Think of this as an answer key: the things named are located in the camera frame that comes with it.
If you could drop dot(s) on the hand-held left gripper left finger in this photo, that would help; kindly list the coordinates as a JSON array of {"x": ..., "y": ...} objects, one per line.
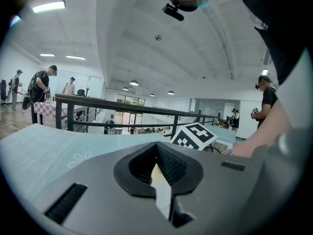
[{"x": 93, "y": 180}]

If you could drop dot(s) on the glass door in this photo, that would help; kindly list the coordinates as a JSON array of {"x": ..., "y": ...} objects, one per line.
[{"x": 129, "y": 117}]

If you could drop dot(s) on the person's black shirt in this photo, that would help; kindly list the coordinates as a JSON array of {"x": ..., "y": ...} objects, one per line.
[{"x": 281, "y": 21}]

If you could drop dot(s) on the light blue flowered tablecloth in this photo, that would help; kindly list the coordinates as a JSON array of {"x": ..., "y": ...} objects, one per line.
[{"x": 49, "y": 150}]

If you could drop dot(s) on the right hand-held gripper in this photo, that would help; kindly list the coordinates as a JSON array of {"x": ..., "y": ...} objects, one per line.
[{"x": 195, "y": 136}]

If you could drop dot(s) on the round smoke detector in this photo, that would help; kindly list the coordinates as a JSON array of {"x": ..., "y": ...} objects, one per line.
[{"x": 158, "y": 37}]

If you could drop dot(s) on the checkered cloth table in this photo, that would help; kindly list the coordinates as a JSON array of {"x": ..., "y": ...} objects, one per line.
[{"x": 46, "y": 109}]

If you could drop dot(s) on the silver wristwatch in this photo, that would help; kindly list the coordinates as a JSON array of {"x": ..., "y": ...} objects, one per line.
[{"x": 228, "y": 152}]

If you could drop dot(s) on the black metal railing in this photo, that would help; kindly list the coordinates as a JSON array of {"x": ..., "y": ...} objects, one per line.
[{"x": 71, "y": 111}]

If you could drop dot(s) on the white table with plain cloth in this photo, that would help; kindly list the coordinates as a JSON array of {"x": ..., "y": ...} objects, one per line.
[{"x": 225, "y": 133}]

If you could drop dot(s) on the ceiling strip light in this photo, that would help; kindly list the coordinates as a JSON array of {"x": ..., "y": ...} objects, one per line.
[
  {"x": 265, "y": 72},
  {"x": 75, "y": 57},
  {"x": 47, "y": 55},
  {"x": 49, "y": 7}
]

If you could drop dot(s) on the black head-mounted camera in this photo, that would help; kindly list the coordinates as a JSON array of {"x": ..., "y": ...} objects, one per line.
[{"x": 173, "y": 11}]

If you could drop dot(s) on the person's right forearm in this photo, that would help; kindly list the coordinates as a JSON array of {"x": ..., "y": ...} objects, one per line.
[{"x": 266, "y": 133}]

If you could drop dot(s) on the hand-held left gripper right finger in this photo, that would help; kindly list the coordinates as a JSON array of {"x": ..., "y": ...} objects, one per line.
[{"x": 220, "y": 180}]

